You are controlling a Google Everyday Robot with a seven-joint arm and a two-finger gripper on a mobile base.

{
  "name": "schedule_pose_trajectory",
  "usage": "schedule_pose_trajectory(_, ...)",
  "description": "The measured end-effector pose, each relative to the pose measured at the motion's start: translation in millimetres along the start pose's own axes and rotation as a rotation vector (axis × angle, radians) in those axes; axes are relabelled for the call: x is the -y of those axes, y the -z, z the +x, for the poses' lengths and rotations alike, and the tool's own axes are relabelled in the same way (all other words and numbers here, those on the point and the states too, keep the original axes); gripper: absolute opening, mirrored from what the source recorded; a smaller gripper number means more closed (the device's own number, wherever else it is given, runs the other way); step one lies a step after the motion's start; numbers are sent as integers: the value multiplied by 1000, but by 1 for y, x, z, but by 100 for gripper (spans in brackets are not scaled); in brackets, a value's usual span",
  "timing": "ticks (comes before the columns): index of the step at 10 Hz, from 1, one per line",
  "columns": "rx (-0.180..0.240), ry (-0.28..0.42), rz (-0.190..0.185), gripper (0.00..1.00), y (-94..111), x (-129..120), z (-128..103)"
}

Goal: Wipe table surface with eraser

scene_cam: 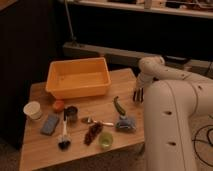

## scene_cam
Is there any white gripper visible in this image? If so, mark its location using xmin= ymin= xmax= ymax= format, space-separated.
xmin=133 ymin=72 xmax=153 ymax=103

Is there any green cucumber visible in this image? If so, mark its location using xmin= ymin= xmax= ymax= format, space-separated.
xmin=113 ymin=96 xmax=126 ymax=116

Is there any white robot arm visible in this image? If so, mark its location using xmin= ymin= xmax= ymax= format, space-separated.
xmin=136 ymin=56 xmax=213 ymax=171

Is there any blue eraser sponge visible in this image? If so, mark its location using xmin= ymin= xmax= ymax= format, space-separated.
xmin=40 ymin=114 xmax=59 ymax=136

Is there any blue crumpled cloth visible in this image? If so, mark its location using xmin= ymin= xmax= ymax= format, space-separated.
xmin=115 ymin=115 xmax=136 ymax=132

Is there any metal spoon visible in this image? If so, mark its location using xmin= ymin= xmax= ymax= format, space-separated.
xmin=81 ymin=117 xmax=114 ymax=127

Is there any green plastic cup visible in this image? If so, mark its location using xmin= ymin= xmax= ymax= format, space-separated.
xmin=98 ymin=132 xmax=113 ymax=149

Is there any dark red grape bunch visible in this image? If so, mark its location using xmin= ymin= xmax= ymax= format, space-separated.
xmin=84 ymin=123 xmax=103 ymax=145

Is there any orange plastic bin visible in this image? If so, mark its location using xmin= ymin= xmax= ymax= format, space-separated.
xmin=46 ymin=57 xmax=111 ymax=99

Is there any metal can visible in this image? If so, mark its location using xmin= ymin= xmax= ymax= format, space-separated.
xmin=65 ymin=106 xmax=78 ymax=123

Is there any orange fruit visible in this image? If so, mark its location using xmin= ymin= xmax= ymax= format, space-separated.
xmin=52 ymin=100 xmax=65 ymax=113

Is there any white paper cup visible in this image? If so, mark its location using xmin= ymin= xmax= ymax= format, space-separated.
xmin=23 ymin=101 xmax=42 ymax=120

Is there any grey shelf rail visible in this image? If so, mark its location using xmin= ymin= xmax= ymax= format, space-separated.
xmin=63 ymin=42 xmax=213 ymax=72

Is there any black floor cable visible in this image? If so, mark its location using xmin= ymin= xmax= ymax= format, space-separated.
xmin=191 ymin=113 xmax=213 ymax=168

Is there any white handled black brush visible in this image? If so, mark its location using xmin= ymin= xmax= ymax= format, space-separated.
xmin=58 ymin=117 xmax=71 ymax=150

